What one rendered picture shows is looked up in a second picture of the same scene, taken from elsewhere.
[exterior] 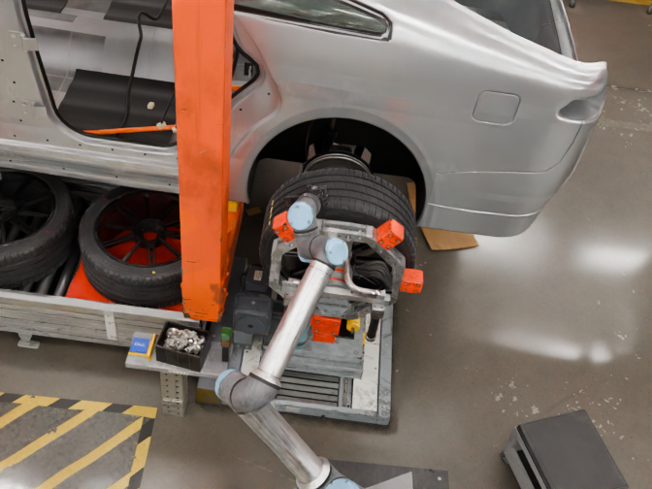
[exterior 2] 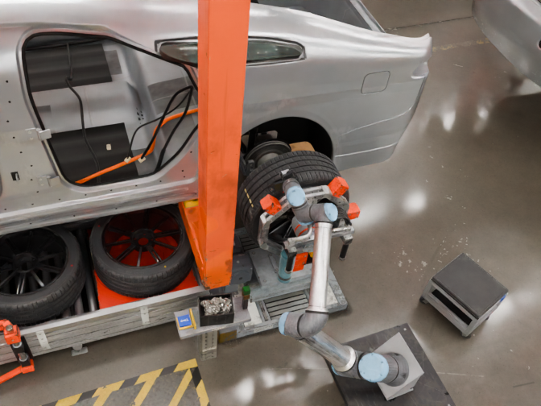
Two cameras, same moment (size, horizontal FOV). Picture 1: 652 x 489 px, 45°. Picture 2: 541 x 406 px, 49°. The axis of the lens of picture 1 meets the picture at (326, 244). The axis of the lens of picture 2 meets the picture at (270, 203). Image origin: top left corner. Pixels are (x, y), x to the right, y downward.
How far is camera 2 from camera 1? 1.04 m
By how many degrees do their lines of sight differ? 15
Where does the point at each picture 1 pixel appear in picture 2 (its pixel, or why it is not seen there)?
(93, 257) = (117, 271)
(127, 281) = (150, 279)
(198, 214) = (219, 217)
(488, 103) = (370, 80)
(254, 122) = not seen: hidden behind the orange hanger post
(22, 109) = (39, 183)
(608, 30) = not seen: outside the picture
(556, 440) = (457, 277)
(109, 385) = (154, 357)
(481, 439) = (403, 294)
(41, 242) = (72, 275)
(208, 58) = (231, 113)
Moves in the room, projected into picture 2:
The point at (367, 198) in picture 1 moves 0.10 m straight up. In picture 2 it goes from (315, 167) to (317, 155)
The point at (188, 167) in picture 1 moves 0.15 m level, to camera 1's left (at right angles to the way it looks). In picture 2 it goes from (214, 188) to (183, 193)
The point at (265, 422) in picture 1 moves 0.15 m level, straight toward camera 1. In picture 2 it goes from (317, 338) to (329, 364)
